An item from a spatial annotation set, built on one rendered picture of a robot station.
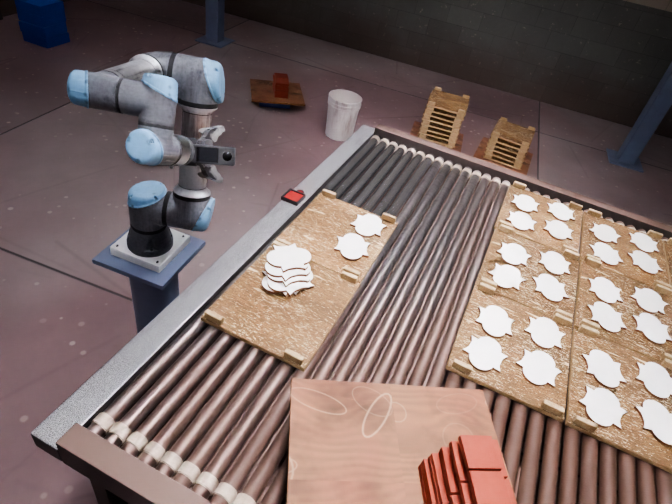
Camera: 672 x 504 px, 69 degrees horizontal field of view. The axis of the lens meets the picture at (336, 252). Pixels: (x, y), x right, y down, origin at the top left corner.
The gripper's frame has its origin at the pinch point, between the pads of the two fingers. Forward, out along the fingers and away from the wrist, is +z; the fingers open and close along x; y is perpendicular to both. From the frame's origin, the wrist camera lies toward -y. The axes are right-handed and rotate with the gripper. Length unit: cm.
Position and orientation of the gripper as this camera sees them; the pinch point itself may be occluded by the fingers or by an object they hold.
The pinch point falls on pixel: (225, 154)
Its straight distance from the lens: 142.9
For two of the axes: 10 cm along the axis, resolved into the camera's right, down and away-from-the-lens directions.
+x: -0.7, 9.8, 1.7
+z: 2.5, -1.5, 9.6
